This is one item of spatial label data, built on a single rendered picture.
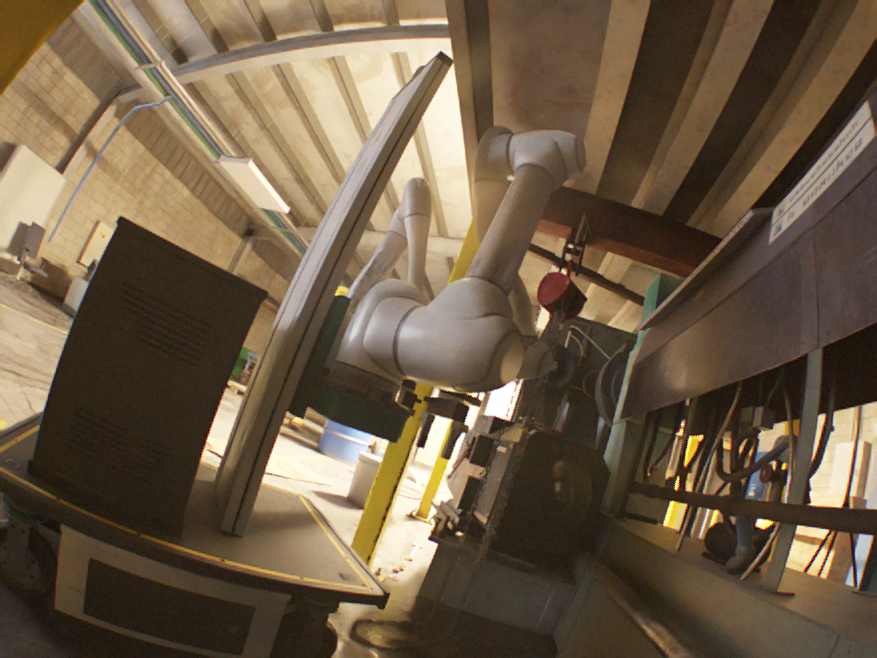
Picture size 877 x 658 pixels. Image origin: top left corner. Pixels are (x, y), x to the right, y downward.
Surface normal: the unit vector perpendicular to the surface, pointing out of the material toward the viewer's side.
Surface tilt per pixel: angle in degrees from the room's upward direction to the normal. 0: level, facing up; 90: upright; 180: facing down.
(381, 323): 87
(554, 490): 90
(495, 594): 90
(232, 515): 90
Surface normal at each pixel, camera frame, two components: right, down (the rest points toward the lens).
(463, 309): -0.25, -0.58
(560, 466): 0.20, -0.27
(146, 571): 0.54, -0.03
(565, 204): -0.13, -0.29
